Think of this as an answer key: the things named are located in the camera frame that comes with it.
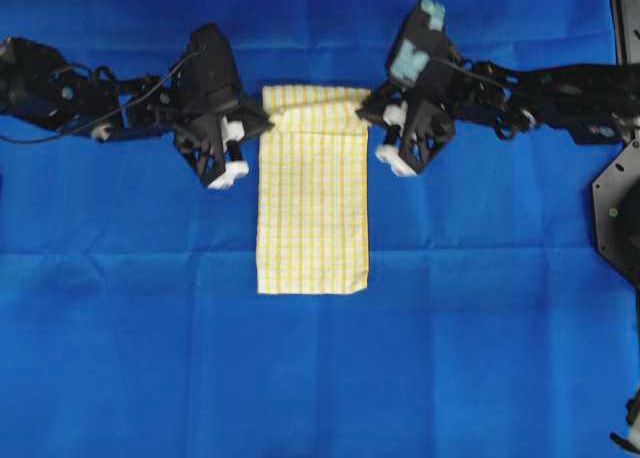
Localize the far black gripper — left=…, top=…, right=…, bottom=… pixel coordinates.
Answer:
left=356, top=90, right=456, bottom=177

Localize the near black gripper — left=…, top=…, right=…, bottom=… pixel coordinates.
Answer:
left=173, top=90, right=273, bottom=190

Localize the near robot arm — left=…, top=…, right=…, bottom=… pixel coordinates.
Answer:
left=1, top=37, right=193, bottom=144

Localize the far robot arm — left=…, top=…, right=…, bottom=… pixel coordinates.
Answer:
left=155, top=55, right=639, bottom=189

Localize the black clamp bottom right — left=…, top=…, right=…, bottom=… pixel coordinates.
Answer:
left=609, top=391, right=639, bottom=455

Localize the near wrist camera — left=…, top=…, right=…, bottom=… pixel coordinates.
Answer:
left=181, top=23, right=243, bottom=113

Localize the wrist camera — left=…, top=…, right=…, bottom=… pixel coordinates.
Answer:
left=385, top=0, right=462, bottom=92
left=181, top=23, right=243, bottom=113

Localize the far camera cable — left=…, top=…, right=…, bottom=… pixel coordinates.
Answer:
left=434, top=55, right=516, bottom=87

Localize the camera cable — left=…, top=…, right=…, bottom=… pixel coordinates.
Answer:
left=434, top=55, right=516, bottom=87
left=0, top=50, right=211, bottom=147

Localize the near camera cable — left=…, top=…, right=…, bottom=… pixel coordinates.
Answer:
left=0, top=50, right=211, bottom=147

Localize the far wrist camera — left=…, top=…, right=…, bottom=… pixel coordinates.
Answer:
left=385, top=0, right=462, bottom=92

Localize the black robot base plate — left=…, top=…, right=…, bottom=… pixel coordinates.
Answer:
left=591, top=139, right=639, bottom=291

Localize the black corner frame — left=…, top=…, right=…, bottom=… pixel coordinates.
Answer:
left=610, top=0, right=640, bottom=65

